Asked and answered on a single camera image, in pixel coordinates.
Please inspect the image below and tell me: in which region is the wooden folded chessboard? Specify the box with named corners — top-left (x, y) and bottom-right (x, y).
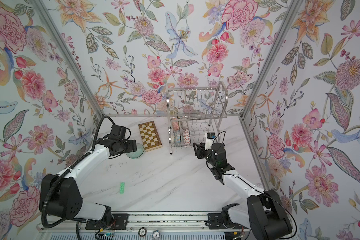
top-left (138, 121), bottom-right (163, 152)

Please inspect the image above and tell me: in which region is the silver two-tier dish rack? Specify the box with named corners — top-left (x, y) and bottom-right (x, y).
top-left (166, 82), bottom-right (229, 154)

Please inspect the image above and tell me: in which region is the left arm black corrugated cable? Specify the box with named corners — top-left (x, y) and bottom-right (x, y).
top-left (40, 115), bottom-right (116, 229)

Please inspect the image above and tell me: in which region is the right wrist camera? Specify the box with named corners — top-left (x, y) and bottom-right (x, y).
top-left (205, 132), bottom-right (216, 150)

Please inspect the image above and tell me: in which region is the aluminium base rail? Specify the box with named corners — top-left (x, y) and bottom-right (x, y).
top-left (38, 211), bottom-right (295, 233)

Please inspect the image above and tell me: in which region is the small green plastic block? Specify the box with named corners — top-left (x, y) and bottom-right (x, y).
top-left (119, 182), bottom-right (125, 194)

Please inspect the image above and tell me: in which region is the pale green striped bowl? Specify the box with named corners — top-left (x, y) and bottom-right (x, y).
top-left (127, 143), bottom-right (145, 159)

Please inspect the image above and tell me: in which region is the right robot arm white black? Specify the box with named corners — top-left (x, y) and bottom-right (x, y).
top-left (193, 143), bottom-right (293, 240)

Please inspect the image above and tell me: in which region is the dark patterned plate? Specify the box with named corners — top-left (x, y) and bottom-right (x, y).
top-left (174, 130), bottom-right (182, 147)

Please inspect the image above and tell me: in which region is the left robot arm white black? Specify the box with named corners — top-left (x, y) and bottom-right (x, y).
top-left (39, 125), bottom-right (137, 229)

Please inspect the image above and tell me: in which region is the pink striped bowl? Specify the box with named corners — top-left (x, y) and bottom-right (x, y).
top-left (179, 120), bottom-right (189, 131)

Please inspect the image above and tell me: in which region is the blue triangle patterned bowl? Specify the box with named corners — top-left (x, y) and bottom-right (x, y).
top-left (182, 129), bottom-right (191, 146)

